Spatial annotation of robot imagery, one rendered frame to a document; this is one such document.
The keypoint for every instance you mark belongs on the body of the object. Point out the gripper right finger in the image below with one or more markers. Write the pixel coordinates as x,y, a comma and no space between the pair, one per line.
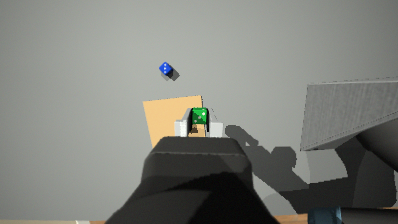
214,126

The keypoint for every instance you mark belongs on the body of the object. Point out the tan flat mat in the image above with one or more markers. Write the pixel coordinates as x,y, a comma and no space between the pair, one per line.
161,115

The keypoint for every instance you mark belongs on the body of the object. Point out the green die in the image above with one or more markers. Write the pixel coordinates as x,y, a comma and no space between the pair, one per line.
199,115

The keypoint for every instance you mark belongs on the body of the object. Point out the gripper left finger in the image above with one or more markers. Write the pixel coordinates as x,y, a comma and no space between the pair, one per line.
183,126

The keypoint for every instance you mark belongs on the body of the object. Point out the blue die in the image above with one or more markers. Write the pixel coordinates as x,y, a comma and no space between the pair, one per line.
166,69

